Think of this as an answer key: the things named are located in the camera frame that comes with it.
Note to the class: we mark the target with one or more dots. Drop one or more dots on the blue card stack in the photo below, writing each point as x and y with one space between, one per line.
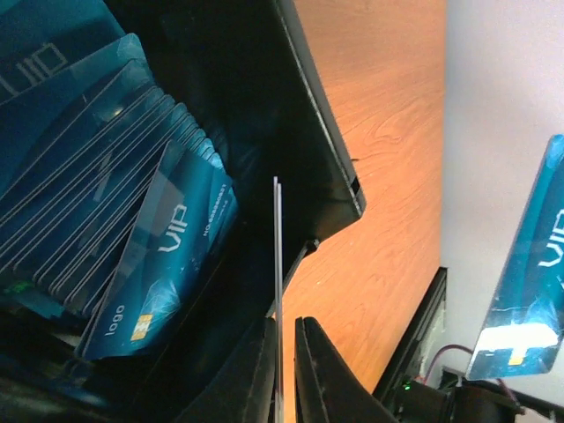
113 197

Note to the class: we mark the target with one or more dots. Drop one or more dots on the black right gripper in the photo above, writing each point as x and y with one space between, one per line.
460 400

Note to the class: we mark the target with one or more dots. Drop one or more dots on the black aluminium table frame rail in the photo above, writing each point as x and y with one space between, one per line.
406 359

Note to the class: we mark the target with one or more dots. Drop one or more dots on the blue vip card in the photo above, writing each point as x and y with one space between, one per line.
523 329
278 290

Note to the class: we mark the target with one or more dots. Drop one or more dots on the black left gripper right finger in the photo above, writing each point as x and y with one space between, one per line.
326 390

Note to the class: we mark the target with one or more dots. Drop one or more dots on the black bin with blue cards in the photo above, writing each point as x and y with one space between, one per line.
245 71

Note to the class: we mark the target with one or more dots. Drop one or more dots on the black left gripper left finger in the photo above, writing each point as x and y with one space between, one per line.
242 390

